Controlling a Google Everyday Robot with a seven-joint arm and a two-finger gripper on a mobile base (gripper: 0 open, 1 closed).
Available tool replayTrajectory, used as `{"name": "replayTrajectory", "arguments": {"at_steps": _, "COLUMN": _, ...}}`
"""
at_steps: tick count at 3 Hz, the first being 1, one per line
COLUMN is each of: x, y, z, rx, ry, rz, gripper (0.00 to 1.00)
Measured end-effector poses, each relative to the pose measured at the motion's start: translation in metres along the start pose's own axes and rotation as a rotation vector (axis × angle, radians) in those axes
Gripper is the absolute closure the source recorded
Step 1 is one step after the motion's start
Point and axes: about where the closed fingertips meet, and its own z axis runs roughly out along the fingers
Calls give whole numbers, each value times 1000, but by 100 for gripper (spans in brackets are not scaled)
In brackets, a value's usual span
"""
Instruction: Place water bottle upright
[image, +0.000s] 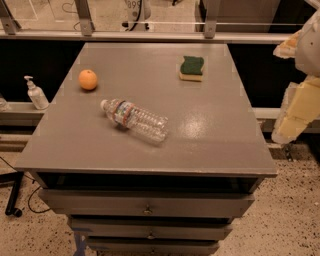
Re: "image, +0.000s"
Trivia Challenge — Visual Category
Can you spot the orange fruit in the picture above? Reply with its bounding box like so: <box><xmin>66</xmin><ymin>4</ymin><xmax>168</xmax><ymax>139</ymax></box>
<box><xmin>78</xmin><ymin>69</ymin><xmax>98</xmax><ymax>90</ymax></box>

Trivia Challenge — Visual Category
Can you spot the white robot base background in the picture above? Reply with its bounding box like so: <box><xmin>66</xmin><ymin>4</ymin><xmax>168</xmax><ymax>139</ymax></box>
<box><xmin>122</xmin><ymin>0</ymin><xmax>151</xmax><ymax>31</ymax></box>

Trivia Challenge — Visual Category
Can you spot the black floor cable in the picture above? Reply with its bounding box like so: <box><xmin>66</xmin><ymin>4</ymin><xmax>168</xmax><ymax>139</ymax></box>
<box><xmin>0</xmin><ymin>156</ymin><xmax>51</xmax><ymax>215</ymax></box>

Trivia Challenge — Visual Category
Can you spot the green and yellow sponge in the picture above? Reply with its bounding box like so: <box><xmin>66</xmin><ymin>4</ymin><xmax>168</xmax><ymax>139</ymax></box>
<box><xmin>179</xmin><ymin>56</ymin><xmax>204</xmax><ymax>82</ymax></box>

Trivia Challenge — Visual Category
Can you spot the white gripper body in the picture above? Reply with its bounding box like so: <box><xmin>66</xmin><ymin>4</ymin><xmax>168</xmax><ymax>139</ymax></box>
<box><xmin>295</xmin><ymin>9</ymin><xmax>320</xmax><ymax>76</ymax></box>

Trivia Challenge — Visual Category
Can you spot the bottom grey drawer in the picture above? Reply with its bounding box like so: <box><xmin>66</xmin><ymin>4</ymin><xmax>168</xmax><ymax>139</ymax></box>
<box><xmin>86</xmin><ymin>237</ymin><xmax>219</xmax><ymax>256</ymax></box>

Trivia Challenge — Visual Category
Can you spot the top grey drawer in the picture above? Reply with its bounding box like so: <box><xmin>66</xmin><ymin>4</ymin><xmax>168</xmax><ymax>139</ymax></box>
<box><xmin>39</xmin><ymin>189</ymin><xmax>254</xmax><ymax>218</ymax></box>

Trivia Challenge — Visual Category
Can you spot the black stand leg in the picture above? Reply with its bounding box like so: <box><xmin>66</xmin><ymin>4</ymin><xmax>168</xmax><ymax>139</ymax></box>
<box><xmin>0</xmin><ymin>172</ymin><xmax>23</xmax><ymax>217</ymax></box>

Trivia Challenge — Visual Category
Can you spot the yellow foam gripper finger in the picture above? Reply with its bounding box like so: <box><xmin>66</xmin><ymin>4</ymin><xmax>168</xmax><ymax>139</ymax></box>
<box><xmin>271</xmin><ymin>77</ymin><xmax>320</xmax><ymax>144</ymax></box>
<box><xmin>273</xmin><ymin>31</ymin><xmax>301</xmax><ymax>59</ymax></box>

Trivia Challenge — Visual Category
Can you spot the grey drawer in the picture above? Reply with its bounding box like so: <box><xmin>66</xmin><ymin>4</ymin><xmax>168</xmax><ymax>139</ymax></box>
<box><xmin>39</xmin><ymin>189</ymin><xmax>254</xmax><ymax>218</ymax></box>
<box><xmin>68</xmin><ymin>218</ymin><xmax>232</xmax><ymax>240</ymax></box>
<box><xmin>86</xmin><ymin>237</ymin><xmax>219</xmax><ymax>256</ymax></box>

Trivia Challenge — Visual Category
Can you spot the clear plastic water bottle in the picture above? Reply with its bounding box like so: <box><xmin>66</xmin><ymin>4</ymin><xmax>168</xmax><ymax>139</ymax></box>
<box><xmin>100</xmin><ymin>99</ymin><xmax>168</xmax><ymax>143</ymax></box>

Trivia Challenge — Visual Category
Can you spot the white pump dispenser bottle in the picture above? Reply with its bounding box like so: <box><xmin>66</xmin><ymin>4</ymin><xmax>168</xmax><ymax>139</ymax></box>
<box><xmin>24</xmin><ymin>76</ymin><xmax>49</xmax><ymax>110</ymax></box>

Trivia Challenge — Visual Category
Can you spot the middle grey drawer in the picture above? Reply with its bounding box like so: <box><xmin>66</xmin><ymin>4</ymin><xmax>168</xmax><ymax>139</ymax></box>
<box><xmin>68</xmin><ymin>218</ymin><xmax>232</xmax><ymax>240</ymax></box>

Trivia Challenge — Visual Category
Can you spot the metal railing frame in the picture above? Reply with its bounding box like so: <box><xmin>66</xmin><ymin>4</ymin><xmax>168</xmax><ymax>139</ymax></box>
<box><xmin>0</xmin><ymin>0</ymin><xmax>320</xmax><ymax>44</ymax></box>

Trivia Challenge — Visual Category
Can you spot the grey drawer cabinet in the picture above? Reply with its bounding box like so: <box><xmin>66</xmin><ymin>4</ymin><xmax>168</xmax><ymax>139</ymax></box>
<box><xmin>16</xmin><ymin>43</ymin><xmax>276</xmax><ymax>256</ymax></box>

